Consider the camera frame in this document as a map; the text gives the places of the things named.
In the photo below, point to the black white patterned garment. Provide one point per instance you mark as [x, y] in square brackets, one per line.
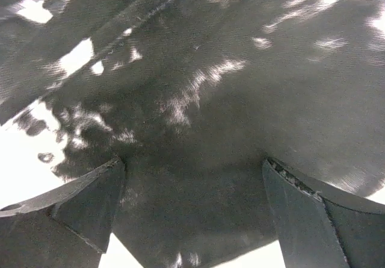
[192, 96]

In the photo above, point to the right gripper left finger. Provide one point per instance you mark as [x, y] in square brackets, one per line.
[68, 226]

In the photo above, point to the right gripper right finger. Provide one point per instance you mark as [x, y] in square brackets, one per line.
[319, 225]

